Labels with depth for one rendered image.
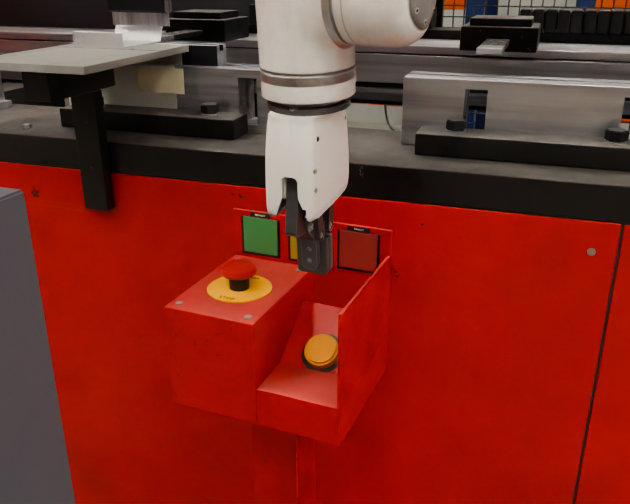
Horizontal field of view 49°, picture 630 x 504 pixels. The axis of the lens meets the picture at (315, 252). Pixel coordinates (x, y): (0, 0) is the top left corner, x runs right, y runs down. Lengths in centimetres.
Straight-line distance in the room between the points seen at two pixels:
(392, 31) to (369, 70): 72
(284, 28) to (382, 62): 69
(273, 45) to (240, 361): 32
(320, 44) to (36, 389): 34
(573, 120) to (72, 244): 76
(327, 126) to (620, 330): 50
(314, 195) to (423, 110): 41
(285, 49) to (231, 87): 50
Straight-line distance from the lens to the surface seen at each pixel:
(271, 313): 73
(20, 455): 45
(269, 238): 83
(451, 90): 99
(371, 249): 79
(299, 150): 60
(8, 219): 40
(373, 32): 56
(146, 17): 117
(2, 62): 97
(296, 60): 59
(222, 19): 132
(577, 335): 96
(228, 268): 76
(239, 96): 108
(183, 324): 75
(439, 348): 98
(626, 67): 124
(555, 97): 98
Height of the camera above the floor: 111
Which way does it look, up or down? 22 degrees down
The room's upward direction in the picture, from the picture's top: straight up
